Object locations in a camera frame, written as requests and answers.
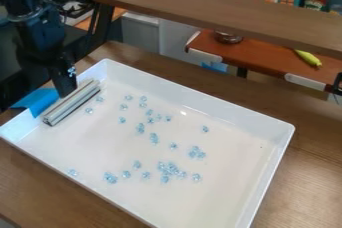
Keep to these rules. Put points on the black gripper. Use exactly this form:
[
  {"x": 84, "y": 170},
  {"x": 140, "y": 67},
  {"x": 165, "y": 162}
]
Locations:
[{"x": 41, "y": 37}]

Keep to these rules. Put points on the silver metal bar tool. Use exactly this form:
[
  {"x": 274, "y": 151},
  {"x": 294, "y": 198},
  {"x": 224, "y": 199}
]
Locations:
[{"x": 71, "y": 102}]

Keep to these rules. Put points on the pile of blue bits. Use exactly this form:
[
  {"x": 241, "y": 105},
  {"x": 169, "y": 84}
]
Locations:
[{"x": 165, "y": 168}]

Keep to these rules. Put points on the blue paper sheet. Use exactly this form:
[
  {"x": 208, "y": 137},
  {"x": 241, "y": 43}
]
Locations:
[{"x": 38, "y": 100}]

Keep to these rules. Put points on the white tray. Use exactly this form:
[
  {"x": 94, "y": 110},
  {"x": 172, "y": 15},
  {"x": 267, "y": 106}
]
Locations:
[{"x": 187, "y": 185}]

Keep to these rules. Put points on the dark round bowl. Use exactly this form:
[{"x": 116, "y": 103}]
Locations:
[{"x": 228, "y": 37}]

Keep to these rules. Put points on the brown wooden shelf board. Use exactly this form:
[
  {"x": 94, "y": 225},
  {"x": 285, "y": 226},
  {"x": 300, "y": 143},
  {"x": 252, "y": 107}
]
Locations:
[{"x": 231, "y": 12}]

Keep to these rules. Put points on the orange wooden table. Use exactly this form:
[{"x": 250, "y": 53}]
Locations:
[{"x": 262, "y": 58}]

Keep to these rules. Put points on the yellow toy corn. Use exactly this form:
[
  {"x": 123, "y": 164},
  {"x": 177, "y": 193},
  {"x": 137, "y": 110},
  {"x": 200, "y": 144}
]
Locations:
[{"x": 308, "y": 57}]

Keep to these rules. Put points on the printed can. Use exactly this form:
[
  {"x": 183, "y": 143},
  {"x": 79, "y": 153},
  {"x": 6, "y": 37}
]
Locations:
[{"x": 315, "y": 1}]

